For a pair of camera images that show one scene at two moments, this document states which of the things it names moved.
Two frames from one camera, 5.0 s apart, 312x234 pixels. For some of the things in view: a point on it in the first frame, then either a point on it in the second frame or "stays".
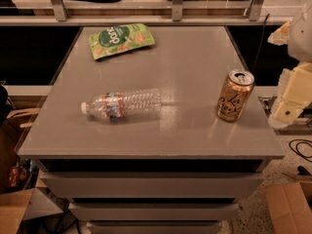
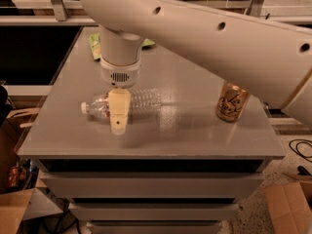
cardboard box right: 290,207 stays
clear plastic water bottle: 117,105 stays
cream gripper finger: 294,96 → 119,99
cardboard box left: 13,206 stays
